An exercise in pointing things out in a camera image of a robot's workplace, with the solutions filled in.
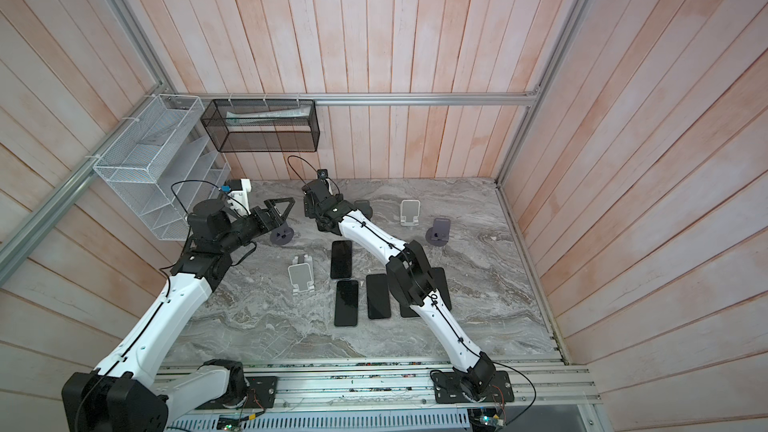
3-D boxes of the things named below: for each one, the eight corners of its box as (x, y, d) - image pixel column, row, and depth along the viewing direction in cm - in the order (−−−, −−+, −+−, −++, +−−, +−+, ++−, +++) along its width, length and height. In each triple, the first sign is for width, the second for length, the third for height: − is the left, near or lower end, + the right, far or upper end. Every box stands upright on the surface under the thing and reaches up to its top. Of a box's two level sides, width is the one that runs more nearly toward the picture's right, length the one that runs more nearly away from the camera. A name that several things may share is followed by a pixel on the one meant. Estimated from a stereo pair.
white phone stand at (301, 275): (292, 297, 92) (287, 288, 86) (292, 262, 100) (287, 251, 94) (315, 293, 93) (311, 284, 87) (313, 258, 100) (309, 248, 95)
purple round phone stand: (426, 246, 104) (430, 233, 97) (424, 232, 107) (428, 218, 101) (448, 246, 104) (452, 233, 97) (445, 232, 107) (449, 218, 101)
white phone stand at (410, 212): (400, 225, 110) (401, 214, 105) (399, 210, 114) (400, 199, 109) (419, 225, 110) (421, 215, 105) (418, 210, 114) (419, 199, 109)
